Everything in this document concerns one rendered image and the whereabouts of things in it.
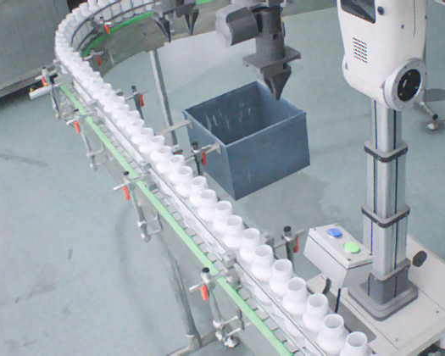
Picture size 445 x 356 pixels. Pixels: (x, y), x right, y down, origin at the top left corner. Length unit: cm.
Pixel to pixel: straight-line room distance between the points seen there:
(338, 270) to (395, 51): 63
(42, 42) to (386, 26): 347
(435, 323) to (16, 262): 211
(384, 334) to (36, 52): 339
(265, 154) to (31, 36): 294
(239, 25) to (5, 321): 221
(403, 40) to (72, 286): 203
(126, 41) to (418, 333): 186
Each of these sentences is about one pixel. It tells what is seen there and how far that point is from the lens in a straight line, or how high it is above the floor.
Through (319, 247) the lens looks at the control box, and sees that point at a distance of 135.
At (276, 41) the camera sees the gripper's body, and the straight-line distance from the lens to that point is 119.
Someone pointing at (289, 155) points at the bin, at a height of 81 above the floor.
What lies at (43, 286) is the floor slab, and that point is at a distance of 313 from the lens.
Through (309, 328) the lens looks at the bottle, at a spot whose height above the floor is 112.
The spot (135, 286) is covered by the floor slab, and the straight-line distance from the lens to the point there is 294.
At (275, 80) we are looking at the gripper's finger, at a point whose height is 146.
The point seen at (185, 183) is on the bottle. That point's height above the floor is 114.
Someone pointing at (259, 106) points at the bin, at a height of 84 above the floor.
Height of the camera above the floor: 203
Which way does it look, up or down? 35 degrees down
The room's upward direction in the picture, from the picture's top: 11 degrees counter-clockwise
